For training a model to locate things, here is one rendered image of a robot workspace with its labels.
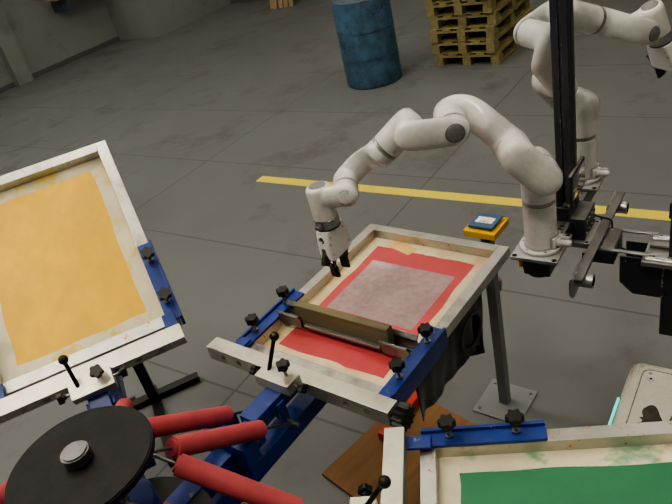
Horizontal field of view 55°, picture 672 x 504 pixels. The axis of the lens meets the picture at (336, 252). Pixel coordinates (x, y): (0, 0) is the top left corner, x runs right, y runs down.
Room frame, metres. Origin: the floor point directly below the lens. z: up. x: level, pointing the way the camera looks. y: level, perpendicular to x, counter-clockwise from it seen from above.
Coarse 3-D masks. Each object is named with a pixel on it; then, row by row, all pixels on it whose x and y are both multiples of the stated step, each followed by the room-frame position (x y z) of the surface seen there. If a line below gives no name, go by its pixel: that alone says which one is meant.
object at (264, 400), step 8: (264, 392) 1.39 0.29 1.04; (272, 392) 1.38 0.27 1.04; (296, 392) 1.40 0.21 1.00; (256, 400) 1.36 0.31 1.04; (264, 400) 1.36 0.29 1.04; (272, 400) 1.35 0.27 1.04; (288, 400) 1.38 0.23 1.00; (248, 408) 1.34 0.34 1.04; (256, 408) 1.33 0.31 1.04; (264, 408) 1.32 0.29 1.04; (272, 408) 1.33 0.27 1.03; (240, 416) 1.32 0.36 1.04; (248, 416) 1.31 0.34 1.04; (256, 416) 1.30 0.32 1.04; (264, 416) 1.31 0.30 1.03; (272, 416) 1.33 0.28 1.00
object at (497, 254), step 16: (352, 240) 2.17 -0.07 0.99; (368, 240) 2.18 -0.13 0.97; (400, 240) 2.13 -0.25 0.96; (416, 240) 2.07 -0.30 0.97; (432, 240) 2.03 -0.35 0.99; (448, 240) 2.00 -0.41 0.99; (464, 240) 1.97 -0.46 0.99; (352, 256) 2.10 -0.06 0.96; (496, 256) 1.82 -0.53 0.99; (320, 272) 2.00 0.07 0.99; (480, 272) 1.76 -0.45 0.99; (496, 272) 1.78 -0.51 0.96; (304, 288) 1.92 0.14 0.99; (320, 288) 1.94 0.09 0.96; (480, 288) 1.69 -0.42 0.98; (464, 304) 1.61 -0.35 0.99; (448, 320) 1.56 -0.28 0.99; (448, 336) 1.52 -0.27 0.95; (320, 368) 1.49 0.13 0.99; (352, 384) 1.39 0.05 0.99; (368, 384) 1.37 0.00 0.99
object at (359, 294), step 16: (368, 256) 2.08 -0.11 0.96; (384, 256) 2.05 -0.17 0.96; (400, 256) 2.03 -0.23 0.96; (416, 256) 2.00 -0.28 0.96; (352, 272) 2.00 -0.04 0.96; (368, 272) 1.97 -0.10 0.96; (384, 272) 1.95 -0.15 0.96; (400, 272) 1.92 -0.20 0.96; (336, 288) 1.93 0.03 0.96; (352, 288) 1.90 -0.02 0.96; (368, 288) 1.88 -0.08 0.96; (384, 288) 1.85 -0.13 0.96; (320, 304) 1.85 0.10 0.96; (336, 304) 1.83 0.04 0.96; (352, 304) 1.81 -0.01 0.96; (368, 304) 1.78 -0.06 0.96; (288, 336) 1.72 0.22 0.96; (304, 336) 1.70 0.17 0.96; (320, 336) 1.68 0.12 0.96; (304, 352) 1.62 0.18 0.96; (320, 352) 1.60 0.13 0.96
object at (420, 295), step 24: (432, 264) 1.92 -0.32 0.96; (456, 264) 1.89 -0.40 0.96; (408, 288) 1.82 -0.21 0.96; (432, 288) 1.78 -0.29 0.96; (384, 312) 1.72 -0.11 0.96; (408, 312) 1.69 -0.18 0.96; (432, 312) 1.66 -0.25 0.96; (336, 360) 1.54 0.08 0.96; (360, 360) 1.52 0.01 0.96; (384, 360) 1.49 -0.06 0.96
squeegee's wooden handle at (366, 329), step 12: (300, 312) 1.73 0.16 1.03; (312, 312) 1.69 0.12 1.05; (324, 312) 1.66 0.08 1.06; (336, 312) 1.64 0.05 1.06; (312, 324) 1.70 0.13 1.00; (324, 324) 1.66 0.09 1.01; (336, 324) 1.63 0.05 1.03; (348, 324) 1.59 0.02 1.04; (360, 324) 1.56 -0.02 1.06; (372, 324) 1.54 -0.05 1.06; (384, 324) 1.52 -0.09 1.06; (360, 336) 1.57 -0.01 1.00; (372, 336) 1.54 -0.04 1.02; (384, 336) 1.50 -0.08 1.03
